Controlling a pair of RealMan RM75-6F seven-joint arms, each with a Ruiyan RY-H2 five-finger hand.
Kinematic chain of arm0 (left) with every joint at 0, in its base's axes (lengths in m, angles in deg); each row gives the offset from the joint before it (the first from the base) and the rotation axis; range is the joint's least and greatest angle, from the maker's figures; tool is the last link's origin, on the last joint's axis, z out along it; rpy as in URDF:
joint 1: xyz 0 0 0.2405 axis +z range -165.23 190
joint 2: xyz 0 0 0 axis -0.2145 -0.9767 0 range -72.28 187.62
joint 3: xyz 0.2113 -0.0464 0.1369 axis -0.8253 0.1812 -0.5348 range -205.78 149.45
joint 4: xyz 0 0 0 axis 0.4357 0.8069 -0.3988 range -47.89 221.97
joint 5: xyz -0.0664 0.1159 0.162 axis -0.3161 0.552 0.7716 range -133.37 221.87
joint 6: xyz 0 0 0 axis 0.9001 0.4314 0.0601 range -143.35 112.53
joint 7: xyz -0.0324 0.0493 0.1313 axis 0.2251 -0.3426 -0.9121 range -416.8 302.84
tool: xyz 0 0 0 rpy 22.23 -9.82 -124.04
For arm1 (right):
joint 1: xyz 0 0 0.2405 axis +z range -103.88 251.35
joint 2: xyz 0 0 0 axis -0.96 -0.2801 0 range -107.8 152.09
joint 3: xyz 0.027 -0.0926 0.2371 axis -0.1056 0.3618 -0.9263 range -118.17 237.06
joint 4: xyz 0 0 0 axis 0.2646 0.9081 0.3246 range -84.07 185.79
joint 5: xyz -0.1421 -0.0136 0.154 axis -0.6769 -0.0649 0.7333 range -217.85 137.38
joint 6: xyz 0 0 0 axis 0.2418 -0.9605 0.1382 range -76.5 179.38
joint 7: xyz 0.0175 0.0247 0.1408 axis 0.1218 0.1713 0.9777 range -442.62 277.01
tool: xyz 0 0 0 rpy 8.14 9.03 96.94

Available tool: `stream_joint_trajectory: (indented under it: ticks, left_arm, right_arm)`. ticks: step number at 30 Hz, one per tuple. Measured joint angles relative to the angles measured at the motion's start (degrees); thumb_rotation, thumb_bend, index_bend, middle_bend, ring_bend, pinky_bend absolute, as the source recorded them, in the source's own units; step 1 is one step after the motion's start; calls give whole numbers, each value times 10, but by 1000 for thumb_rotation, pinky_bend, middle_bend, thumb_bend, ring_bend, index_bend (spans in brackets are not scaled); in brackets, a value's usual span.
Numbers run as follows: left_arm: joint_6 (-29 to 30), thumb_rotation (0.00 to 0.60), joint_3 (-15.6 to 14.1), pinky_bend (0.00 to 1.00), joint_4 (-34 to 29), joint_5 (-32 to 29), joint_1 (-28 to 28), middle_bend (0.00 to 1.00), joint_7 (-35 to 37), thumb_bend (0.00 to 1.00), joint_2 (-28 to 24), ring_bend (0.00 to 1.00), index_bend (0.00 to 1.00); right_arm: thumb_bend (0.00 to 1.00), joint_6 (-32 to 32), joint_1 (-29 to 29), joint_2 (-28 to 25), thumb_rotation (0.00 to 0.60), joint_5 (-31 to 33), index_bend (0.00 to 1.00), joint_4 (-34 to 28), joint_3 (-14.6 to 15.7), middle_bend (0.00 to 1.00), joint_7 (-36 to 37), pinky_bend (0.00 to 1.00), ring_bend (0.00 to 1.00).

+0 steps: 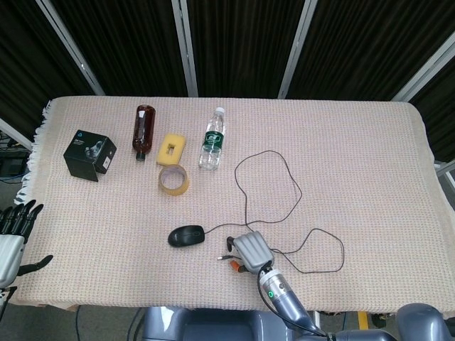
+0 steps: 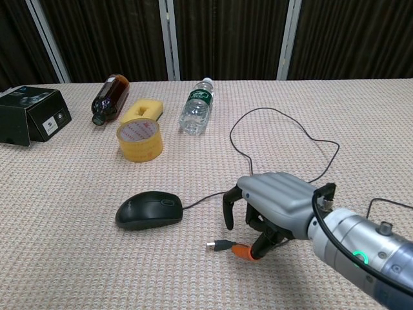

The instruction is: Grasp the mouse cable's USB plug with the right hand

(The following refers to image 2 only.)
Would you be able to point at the black computer mouse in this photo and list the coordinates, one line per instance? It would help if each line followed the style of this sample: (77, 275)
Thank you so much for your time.
(148, 210)

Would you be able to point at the dark ribbed partition panel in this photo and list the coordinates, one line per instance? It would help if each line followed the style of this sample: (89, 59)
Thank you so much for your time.
(106, 35)
(16, 42)
(229, 35)
(355, 35)

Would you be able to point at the brown glass bottle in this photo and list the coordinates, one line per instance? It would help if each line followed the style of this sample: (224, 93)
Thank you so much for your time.
(109, 97)

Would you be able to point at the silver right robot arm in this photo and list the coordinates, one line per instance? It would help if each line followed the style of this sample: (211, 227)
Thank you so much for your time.
(355, 235)

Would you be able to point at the black USB cable plug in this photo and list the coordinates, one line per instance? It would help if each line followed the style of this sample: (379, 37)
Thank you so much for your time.
(219, 245)

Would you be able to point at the yellow sponge with hollow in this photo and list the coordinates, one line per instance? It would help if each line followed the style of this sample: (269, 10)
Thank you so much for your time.
(155, 108)

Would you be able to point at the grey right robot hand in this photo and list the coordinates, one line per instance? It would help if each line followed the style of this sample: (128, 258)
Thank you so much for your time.
(277, 197)

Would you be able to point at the black cardboard product box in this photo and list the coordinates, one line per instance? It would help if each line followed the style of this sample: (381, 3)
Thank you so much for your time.
(38, 109)

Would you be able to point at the yellow packing tape roll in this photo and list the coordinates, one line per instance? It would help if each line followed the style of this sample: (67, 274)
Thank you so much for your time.
(142, 148)

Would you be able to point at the grey partition frame post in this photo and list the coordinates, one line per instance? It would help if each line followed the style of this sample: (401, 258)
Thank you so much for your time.
(170, 38)
(288, 38)
(48, 35)

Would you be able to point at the clear water bottle green label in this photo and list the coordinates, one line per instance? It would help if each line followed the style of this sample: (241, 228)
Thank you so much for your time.
(195, 113)

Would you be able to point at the beige woven tablecloth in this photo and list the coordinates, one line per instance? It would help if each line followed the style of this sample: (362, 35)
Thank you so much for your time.
(64, 226)

